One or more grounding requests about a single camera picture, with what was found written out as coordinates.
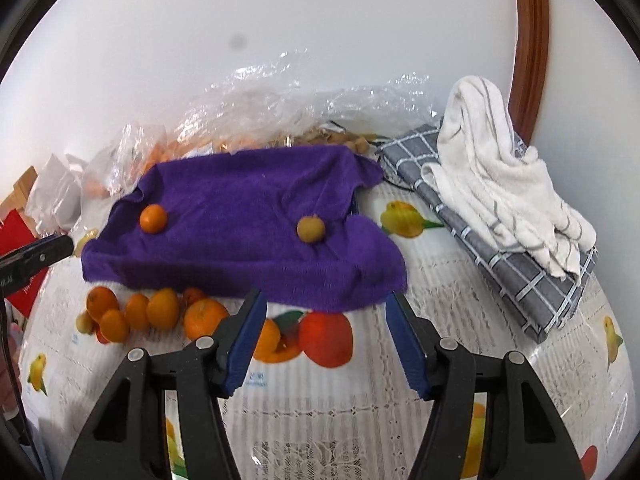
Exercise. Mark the pile of brown nuts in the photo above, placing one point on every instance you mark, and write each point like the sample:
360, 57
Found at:
325, 139

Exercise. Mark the fruit print tablecloth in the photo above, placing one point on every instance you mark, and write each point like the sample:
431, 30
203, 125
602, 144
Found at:
325, 405

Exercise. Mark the bagged oranges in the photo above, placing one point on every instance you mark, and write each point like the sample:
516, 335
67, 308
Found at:
170, 152

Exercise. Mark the light wooden box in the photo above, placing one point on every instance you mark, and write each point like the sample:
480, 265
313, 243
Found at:
20, 185

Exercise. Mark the large clear plastic bag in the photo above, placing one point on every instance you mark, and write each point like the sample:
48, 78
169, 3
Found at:
280, 105

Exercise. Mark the white striped towel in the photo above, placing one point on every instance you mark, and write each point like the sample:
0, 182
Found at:
500, 175

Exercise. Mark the greenish brown round fruit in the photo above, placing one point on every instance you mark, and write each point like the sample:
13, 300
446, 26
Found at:
84, 322
311, 229

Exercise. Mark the grey plaid cloth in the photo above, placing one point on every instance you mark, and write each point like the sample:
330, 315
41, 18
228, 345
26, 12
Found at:
525, 270

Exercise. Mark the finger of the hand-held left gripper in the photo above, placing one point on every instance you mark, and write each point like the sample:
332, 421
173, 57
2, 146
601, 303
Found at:
45, 252

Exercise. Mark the small red fruit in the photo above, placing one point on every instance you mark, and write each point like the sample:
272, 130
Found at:
192, 294

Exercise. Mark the small clear plastic bag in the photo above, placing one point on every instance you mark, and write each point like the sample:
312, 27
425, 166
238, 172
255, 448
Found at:
117, 160

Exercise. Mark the white paper bag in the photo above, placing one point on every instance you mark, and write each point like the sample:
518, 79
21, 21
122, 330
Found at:
55, 190

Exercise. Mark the red paper bag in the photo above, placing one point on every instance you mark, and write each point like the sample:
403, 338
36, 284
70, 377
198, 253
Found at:
15, 232

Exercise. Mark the brown wooden door frame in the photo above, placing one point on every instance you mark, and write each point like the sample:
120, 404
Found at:
531, 35

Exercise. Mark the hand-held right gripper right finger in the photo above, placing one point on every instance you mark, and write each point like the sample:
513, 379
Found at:
407, 345

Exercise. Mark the purple towel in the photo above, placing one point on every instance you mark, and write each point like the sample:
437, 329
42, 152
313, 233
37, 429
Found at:
250, 220

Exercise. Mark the large orange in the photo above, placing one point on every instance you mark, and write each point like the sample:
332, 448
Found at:
205, 317

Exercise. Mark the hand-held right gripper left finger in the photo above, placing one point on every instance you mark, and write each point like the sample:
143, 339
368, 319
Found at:
244, 345

